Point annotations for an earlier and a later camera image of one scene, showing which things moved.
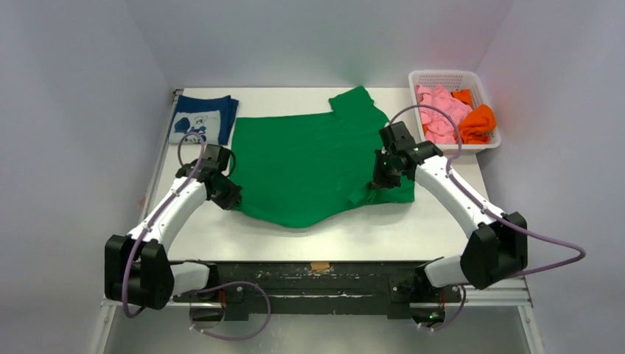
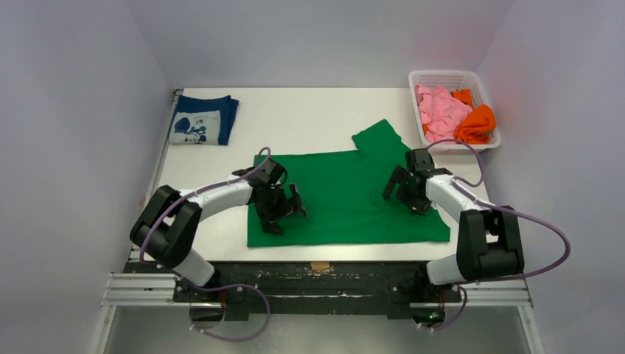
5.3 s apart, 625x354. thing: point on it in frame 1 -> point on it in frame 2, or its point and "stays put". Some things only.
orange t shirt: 478,123 stays put
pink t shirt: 441,129 stays put
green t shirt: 294,170 -> 342,193
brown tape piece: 320,266 stays put
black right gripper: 383,178 -> 407,187
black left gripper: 232,199 -> 287,207
